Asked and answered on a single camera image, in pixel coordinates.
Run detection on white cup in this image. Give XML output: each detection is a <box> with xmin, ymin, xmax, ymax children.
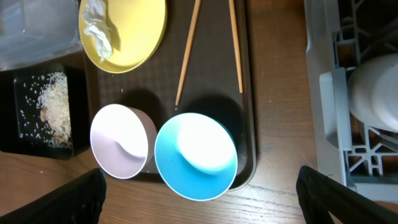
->
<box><xmin>348</xmin><ymin>54</ymin><xmax>397</xmax><ymax>133</ymax></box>

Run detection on wooden chopstick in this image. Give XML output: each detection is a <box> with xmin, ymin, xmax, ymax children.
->
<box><xmin>175</xmin><ymin>0</ymin><xmax>201</xmax><ymax>108</ymax></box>
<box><xmin>229</xmin><ymin>0</ymin><xmax>243</xmax><ymax>93</ymax></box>

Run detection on grey dishwasher rack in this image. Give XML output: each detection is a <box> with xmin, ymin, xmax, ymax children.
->
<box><xmin>304</xmin><ymin>0</ymin><xmax>397</xmax><ymax>203</ymax></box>

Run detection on blue bowl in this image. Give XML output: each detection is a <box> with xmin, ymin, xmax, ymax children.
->
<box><xmin>155</xmin><ymin>113</ymin><xmax>238</xmax><ymax>201</ymax></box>

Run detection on yellow plate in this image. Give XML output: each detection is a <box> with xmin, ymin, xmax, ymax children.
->
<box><xmin>78</xmin><ymin>0</ymin><xmax>167</xmax><ymax>73</ymax></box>

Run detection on dark brown serving tray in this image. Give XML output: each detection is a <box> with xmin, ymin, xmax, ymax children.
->
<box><xmin>85</xmin><ymin>0</ymin><xmax>256</xmax><ymax>190</ymax></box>

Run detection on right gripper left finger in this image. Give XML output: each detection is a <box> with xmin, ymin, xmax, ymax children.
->
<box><xmin>1</xmin><ymin>168</ymin><xmax>106</xmax><ymax>224</ymax></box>

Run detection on black waste tray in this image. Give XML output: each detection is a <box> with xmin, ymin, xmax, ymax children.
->
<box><xmin>1</xmin><ymin>52</ymin><xmax>90</xmax><ymax>159</ymax></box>

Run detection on clear plastic bin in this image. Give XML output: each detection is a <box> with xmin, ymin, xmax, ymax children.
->
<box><xmin>1</xmin><ymin>0</ymin><xmax>82</xmax><ymax>71</ymax></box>

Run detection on pink bowl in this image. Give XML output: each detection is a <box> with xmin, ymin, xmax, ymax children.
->
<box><xmin>90</xmin><ymin>104</ymin><xmax>157</xmax><ymax>179</ymax></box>

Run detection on food scraps pile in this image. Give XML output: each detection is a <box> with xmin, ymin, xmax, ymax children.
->
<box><xmin>14</xmin><ymin>72</ymin><xmax>73</xmax><ymax>149</ymax></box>

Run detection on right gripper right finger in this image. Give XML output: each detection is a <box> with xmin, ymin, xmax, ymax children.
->
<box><xmin>296</xmin><ymin>166</ymin><xmax>397</xmax><ymax>223</ymax></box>

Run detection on white tissue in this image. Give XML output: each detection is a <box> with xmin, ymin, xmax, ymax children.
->
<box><xmin>82</xmin><ymin>0</ymin><xmax>113</xmax><ymax>63</ymax></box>

